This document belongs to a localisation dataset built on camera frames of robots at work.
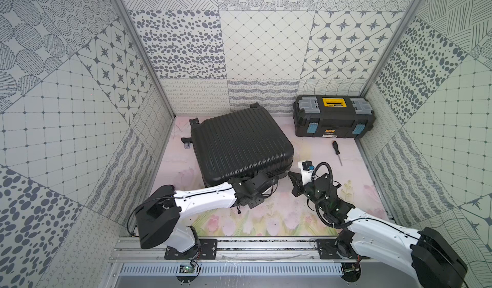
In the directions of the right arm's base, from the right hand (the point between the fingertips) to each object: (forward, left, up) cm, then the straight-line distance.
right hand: (291, 174), depth 82 cm
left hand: (-7, +13, -4) cm, 16 cm away
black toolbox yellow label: (+30, -24, +6) cm, 39 cm away
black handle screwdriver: (+22, -29, -11) cm, 38 cm away
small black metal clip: (+24, +55, -9) cm, 61 cm away
